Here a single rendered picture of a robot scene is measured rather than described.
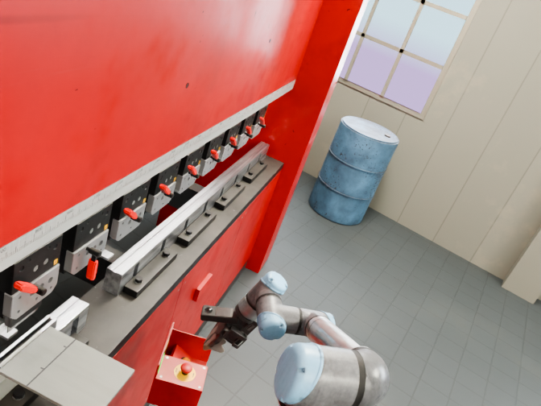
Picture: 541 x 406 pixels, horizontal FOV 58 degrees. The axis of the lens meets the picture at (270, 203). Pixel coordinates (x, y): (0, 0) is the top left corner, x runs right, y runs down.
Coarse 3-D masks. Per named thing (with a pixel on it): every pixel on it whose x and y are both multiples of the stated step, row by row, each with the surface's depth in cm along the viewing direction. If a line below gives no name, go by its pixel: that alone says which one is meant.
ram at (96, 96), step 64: (0, 0) 70; (64, 0) 82; (128, 0) 99; (192, 0) 125; (256, 0) 170; (320, 0) 268; (0, 64) 74; (64, 64) 89; (128, 64) 109; (192, 64) 142; (256, 64) 204; (0, 128) 80; (64, 128) 97; (128, 128) 122; (192, 128) 165; (0, 192) 87; (64, 192) 107
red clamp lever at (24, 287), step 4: (16, 284) 99; (20, 284) 99; (24, 284) 100; (28, 284) 101; (32, 284) 103; (36, 284) 107; (16, 288) 99; (20, 288) 99; (24, 288) 100; (28, 288) 101; (32, 288) 103; (36, 288) 104; (40, 288) 107; (44, 288) 107; (28, 292) 102; (32, 292) 103; (36, 292) 107; (40, 292) 106; (44, 292) 107
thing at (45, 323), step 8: (48, 320) 135; (56, 320) 135; (32, 328) 130; (40, 328) 132; (24, 336) 127; (32, 336) 129; (16, 344) 124; (8, 352) 122; (0, 360) 120; (0, 368) 117
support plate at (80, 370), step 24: (48, 336) 129; (24, 360) 121; (48, 360) 123; (72, 360) 125; (96, 360) 127; (24, 384) 115; (48, 384) 117; (72, 384) 119; (96, 384) 121; (120, 384) 124
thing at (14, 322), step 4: (40, 300) 123; (36, 304) 122; (40, 304) 124; (32, 308) 121; (36, 308) 123; (28, 312) 120; (32, 312) 123; (20, 316) 117; (24, 316) 119; (28, 316) 122; (8, 320) 115; (12, 320) 114; (16, 320) 116; (20, 320) 118; (8, 324) 115; (12, 324) 115; (16, 324) 119; (8, 328) 116; (12, 328) 118; (8, 332) 117
